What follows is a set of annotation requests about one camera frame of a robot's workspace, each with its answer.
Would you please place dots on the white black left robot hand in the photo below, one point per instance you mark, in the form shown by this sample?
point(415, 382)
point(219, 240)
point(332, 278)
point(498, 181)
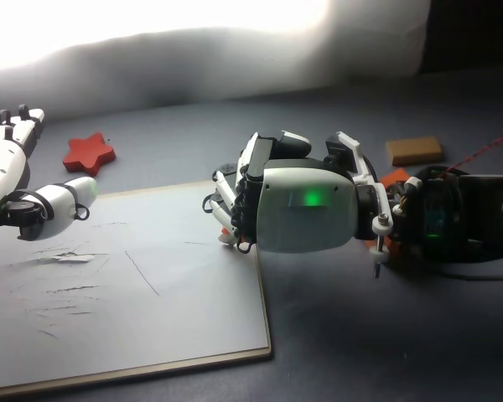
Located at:
point(2, 167)

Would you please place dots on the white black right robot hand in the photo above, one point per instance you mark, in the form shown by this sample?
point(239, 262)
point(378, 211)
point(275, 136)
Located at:
point(306, 209)

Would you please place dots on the red star block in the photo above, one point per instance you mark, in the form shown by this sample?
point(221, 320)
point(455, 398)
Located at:
point(88, 153)

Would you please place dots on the orange cube block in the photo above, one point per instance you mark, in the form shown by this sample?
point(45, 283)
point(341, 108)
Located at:
point(394, 176)

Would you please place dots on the brown rectangular block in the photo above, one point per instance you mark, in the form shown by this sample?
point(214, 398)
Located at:
point(415, 150)

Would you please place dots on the grey table cloth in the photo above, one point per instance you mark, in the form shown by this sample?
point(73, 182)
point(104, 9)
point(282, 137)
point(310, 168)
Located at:
point(381, 335)

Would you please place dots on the white backdrop sheet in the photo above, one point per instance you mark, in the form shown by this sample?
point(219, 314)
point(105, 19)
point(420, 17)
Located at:
point(193, 63)

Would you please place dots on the white cutting board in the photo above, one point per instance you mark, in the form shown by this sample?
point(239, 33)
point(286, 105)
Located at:
point(130, 314)

